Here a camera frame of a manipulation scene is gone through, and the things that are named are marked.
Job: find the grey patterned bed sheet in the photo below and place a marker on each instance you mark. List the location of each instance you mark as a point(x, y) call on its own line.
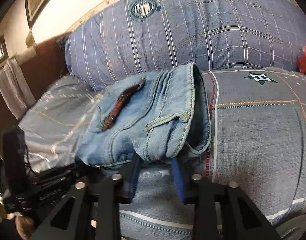
point(258, 139)

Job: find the person's left hand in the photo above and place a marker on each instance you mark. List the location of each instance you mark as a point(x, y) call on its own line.
point(24, 226)

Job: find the grey hanging cloth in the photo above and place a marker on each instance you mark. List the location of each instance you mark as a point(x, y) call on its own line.
point(15, 89)

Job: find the blue denim jeans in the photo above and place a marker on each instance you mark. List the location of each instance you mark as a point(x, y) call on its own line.
point(156, 115)

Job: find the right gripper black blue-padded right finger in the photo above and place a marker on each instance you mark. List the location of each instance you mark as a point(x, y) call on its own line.
point(220, 211)

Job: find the dark brown wooden headboard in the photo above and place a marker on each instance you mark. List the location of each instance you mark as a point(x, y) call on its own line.
point(25, 77)

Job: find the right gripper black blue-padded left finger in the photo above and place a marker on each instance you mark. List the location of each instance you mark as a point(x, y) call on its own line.
point(91, 210)

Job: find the blue plaid pillow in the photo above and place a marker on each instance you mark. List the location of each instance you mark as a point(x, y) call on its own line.
point(132, 37)

